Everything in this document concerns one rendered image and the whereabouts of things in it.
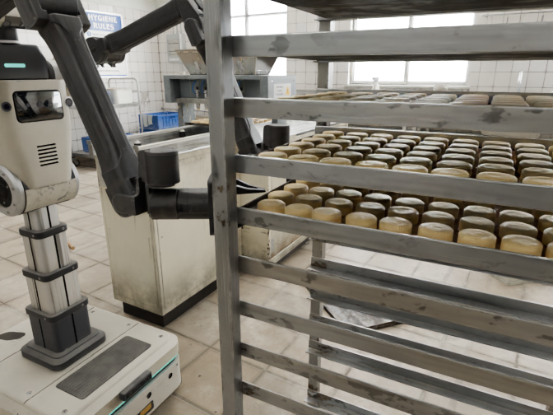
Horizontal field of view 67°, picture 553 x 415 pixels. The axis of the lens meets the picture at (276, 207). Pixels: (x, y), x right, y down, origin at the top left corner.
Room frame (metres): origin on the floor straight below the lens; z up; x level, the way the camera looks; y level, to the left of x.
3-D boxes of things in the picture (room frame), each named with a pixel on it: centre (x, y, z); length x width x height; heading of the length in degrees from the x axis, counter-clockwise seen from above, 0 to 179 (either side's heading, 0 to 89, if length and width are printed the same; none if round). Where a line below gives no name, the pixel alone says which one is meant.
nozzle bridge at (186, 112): (2.55, 0.28, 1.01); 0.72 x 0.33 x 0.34; 61
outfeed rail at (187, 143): (2.58, 0.10, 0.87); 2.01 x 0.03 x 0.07; 151
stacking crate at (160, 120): (6.43, 1.73, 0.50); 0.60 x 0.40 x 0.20; 151
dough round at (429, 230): (0.58, -0.24, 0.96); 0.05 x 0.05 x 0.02
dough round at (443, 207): (0.69, -0.29, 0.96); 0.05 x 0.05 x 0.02
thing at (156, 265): (2.11, 0.52, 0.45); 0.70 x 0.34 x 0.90; 151
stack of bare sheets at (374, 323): (2.04, -0.43, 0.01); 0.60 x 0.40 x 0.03; 20
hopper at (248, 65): (2.55, 0.28, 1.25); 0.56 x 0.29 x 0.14; 61
